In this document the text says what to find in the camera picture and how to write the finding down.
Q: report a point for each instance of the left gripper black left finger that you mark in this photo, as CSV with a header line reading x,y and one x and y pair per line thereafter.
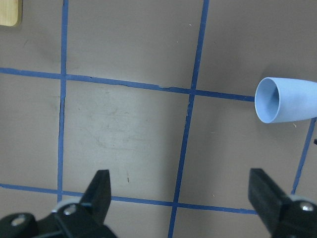
x,y
82,219

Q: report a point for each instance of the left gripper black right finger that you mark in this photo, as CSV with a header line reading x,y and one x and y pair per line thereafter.
x,y
284,216

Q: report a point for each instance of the light blue plastic cup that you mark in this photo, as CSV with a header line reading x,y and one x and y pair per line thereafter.
x,y
285,100

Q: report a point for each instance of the wooden cup rack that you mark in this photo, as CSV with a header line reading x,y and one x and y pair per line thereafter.
x,y
10,12

